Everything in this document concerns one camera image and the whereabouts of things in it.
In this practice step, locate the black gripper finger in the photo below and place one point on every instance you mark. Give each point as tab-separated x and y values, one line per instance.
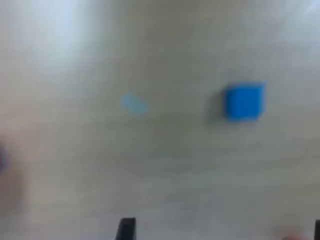
127	228
318	231

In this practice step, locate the blue cube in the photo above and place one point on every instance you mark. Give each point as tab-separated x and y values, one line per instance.
243	102

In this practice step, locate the pale blue table sticker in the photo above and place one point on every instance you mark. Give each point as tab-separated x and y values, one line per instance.
135	103

